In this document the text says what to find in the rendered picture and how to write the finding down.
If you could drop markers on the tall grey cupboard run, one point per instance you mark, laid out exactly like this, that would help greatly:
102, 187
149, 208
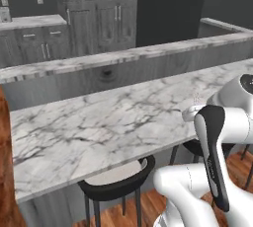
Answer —
82, 23

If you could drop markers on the small grey appliance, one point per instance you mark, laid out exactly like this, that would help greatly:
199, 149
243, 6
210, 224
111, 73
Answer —
4, 15

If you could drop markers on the grey base cupboard run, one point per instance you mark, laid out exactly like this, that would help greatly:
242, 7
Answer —
33, 45

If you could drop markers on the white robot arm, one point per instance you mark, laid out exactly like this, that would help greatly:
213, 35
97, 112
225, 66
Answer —
184, 185

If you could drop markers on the grey wooden kitchen island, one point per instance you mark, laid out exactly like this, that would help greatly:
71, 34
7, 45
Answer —
99, 74

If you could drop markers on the black stool with white cushion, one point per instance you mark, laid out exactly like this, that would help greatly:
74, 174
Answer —
112, 188
193, 146

